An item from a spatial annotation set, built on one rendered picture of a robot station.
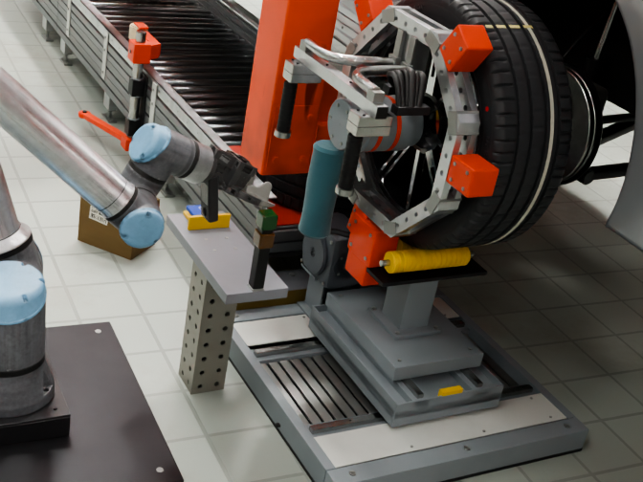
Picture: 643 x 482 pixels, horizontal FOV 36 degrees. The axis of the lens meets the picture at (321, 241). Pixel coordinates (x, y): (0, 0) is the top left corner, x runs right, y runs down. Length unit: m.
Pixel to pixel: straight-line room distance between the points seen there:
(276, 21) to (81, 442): 1.28
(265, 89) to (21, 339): 1.14
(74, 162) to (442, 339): 1.31
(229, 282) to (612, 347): 1.58
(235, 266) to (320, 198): 0.29
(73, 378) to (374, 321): 0.94
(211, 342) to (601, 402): 1.26
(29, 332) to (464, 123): 1.05
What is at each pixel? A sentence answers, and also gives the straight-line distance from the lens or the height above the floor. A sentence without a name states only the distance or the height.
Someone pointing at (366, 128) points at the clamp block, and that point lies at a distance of 2.24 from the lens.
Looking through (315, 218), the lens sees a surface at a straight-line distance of 2.65.
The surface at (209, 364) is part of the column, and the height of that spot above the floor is 0.09.
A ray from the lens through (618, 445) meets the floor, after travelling 3.09.
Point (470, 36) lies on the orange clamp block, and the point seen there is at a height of 1.14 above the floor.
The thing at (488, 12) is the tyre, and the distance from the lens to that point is 2.45.
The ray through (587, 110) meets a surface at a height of 0.94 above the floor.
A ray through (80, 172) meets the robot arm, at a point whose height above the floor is 0.86.
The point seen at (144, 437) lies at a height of 0.30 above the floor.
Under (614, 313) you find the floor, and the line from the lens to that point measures 3.80.
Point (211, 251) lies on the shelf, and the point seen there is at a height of 0.45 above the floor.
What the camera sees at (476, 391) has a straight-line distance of 2.80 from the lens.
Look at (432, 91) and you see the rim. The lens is 2.55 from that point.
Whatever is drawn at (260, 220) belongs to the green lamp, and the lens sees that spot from 2.36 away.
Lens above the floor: 1.68
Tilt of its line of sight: 27 degrees down
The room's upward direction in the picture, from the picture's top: 11 degrees clockwise
